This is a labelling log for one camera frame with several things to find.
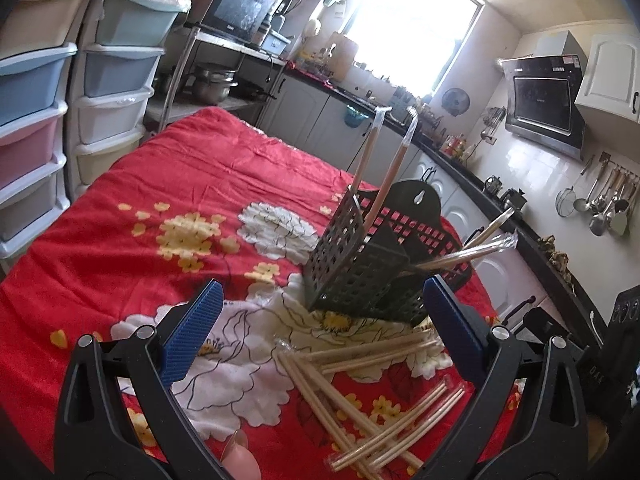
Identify short pastel plastic drawer tower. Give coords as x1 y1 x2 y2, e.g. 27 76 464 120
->
65 0 193 188

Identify small round fan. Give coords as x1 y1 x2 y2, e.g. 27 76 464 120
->
442 87 471 113

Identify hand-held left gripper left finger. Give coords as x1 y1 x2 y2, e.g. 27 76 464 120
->
52 280 236 480

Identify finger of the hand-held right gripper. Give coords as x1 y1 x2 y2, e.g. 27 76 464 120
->
520 307 583 351

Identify black perforated utensil holder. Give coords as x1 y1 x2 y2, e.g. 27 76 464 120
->
302 180 473 326

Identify person's left hand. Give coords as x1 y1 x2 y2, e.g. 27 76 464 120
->
222 430 262 480

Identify black blender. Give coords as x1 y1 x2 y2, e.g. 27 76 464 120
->
265 0 296 31

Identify large metal kettle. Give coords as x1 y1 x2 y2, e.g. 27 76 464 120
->
501 187 528 213

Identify beige cutting board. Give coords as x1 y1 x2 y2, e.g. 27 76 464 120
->
330 32 360 81

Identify pile of ginger roots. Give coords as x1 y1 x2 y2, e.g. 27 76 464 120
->
539 234 573 286

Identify red floral tablecloth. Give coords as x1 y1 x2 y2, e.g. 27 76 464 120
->
0 106 526 480

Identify white wall cabinet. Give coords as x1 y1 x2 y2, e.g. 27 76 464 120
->
574 34 640 123

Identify pile of bamboo chopsticks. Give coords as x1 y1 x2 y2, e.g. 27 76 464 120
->
272 332 468 480

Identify blue hanging basket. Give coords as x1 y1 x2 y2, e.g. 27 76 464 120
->
344 105 373 128

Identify stainless steel pot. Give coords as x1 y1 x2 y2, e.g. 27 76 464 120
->
192 62 240 103

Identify black glass range hood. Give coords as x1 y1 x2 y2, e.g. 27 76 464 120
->
500 30 588 161

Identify metal kitchen rack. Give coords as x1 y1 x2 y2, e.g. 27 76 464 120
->
145 25 288 133

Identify black microwave oven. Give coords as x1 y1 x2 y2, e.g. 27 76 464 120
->
200 0 276 43

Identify tall pastel plastic drawer tower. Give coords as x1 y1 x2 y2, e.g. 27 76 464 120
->
0 0 98 261

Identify row of hanging metal utensils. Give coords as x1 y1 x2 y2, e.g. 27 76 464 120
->
572 152 640 237

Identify kitchen window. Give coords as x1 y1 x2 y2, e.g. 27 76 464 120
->
345 0 485 101

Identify blue-grey plastic box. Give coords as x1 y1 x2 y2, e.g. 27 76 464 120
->
262 27 293 56

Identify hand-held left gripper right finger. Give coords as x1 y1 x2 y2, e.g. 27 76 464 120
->
422 275 588 480

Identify hanging wire strainer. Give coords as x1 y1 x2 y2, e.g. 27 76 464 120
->
555 157 596 218

